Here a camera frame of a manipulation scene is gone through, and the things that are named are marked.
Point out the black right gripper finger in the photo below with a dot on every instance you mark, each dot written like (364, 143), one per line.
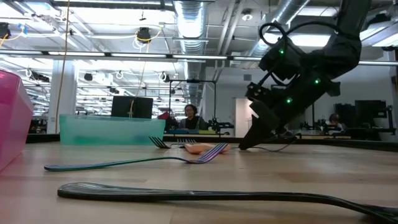
(259, 127)

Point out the black fork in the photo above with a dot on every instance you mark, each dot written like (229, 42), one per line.
(186, 195)
(160, 143)

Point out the iridescent rainbow fork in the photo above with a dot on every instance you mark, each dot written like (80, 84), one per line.
(62, 168)

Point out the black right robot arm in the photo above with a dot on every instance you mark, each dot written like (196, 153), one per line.
(342, 53)

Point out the person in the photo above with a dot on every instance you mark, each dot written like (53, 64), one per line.
(335, 119)
(191, 119)

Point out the black desk with monitors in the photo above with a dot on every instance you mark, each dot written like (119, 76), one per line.
(370, 115)

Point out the black monitor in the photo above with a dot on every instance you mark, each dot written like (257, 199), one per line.
(132, 107)

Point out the overhead light bar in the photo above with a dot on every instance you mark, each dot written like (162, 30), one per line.
(140, 55)

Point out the teal translucent plastic bin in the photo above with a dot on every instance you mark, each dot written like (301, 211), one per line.
(112, 130)

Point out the white pillar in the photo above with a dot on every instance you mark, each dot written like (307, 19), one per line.
(70, 99)

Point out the pink translucent plastic bin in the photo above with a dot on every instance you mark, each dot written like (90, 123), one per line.
(12, 124)

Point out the black metal frame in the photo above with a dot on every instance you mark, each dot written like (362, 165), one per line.
(312, 115)
(192, 81)

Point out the silver round ventilation duct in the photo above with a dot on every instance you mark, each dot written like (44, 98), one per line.
(189, 18)
(280, 12)

